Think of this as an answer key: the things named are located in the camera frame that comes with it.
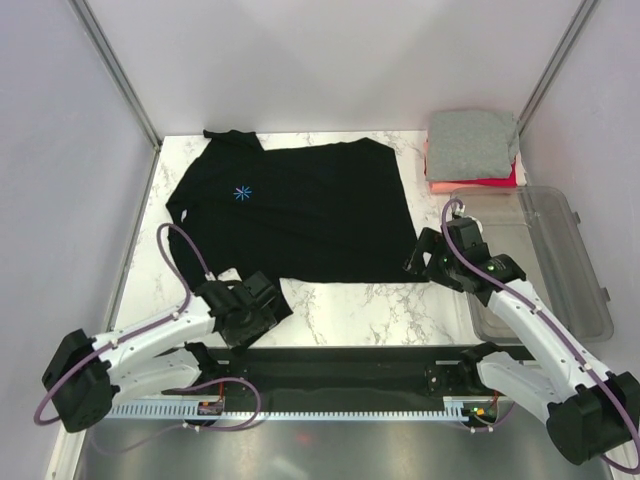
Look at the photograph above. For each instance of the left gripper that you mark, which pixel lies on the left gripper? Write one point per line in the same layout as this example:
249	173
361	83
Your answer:
261	319

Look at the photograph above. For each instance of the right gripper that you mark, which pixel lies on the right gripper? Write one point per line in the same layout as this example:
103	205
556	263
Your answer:
432	242

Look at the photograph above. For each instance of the black t-shirt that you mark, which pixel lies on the black t-shirt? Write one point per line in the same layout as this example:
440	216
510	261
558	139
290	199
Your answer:
333	213

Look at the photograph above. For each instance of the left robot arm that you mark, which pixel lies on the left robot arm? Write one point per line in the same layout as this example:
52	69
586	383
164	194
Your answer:
90	375

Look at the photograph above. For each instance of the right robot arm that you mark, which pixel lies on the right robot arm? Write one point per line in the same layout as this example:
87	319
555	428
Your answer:
587	409

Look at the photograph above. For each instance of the folded peach t-shirt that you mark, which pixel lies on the folded peach t-shirt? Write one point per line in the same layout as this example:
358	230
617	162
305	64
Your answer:
449	187

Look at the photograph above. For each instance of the clear plastic bin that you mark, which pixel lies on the clear plastic bin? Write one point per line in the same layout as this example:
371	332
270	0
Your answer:
536	227

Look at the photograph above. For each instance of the folded red t-shirt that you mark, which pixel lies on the folded red t-shirt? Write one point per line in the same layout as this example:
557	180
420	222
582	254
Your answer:
509	182

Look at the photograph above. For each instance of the folded grey t-shirt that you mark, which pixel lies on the folded grey t-shirt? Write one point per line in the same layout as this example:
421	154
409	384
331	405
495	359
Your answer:
465	145

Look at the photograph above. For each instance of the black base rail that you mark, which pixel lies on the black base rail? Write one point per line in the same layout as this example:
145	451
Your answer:
341	377

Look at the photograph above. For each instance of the white slotted cable duct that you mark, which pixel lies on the white slotted cable duct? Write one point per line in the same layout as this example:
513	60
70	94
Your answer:
446	410

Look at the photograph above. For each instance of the right aluminium frame post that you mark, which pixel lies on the right aluminium frame post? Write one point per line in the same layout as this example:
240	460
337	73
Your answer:
568	41

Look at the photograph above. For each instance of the aluminium frame post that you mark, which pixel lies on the aluminium frame post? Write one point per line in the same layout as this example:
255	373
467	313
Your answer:
568	41
115	69

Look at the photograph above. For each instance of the left aluminium frame post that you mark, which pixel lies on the left aluminium frame post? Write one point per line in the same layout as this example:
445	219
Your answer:
115	69

